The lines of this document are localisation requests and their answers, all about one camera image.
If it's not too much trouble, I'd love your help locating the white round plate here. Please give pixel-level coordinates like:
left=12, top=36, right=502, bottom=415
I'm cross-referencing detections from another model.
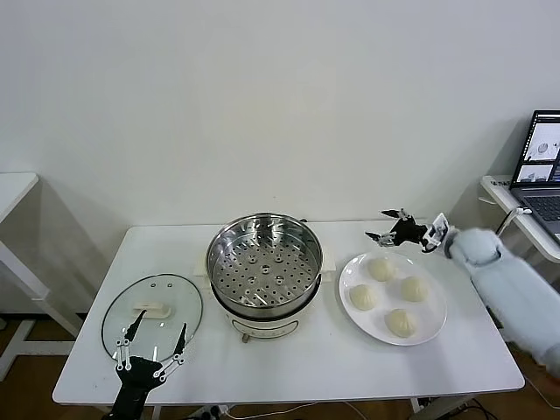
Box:
left=339, top=251, right=449, bottom=347

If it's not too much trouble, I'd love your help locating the white laptop cable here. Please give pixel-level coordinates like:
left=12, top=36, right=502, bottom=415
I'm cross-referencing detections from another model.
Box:
left=496, top=206, right=533, bottom=237

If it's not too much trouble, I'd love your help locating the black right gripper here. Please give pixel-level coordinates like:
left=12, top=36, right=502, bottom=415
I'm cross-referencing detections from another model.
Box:
left=364, top=208, right=428, bottom=249

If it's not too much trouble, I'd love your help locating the dark grey laptop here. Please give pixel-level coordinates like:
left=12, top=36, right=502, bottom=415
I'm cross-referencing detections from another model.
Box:
left=509, top=108, right=560, bottom=244

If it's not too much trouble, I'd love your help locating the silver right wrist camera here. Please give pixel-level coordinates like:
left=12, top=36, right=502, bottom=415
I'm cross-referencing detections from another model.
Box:
left=420, top=212, right=451, bottom=256

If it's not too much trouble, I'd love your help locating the glass lid with cream handle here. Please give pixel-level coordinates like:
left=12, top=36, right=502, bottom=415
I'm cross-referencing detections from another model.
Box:
left=101, top=273, right=205, bottom=364

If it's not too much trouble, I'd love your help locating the white steamed baozi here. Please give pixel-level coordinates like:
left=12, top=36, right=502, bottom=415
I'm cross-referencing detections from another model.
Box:
left=367, top=256, right=397, bottom=283
left=400, top=275, right=431, bottom=304
left=384, top=308, right=417, bottom=339
left=348, top=283, right=378, bottom=312

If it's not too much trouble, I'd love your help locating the stainless steel steamer basket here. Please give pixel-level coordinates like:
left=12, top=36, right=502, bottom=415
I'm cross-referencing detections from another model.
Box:
left=205, top=213, right=324, bottom=310

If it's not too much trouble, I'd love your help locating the white power strip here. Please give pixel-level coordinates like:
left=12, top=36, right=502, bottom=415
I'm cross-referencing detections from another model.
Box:
left=192, top=404, right=231, bottom=420

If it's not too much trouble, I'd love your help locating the white empty side table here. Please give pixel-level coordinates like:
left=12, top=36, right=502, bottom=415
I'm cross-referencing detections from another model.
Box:
left=0, top=172, right=85, bottom=382

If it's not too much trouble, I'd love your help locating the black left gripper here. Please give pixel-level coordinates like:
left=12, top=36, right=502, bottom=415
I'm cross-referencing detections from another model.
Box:
left=108, top=309, right=188, bottom=420

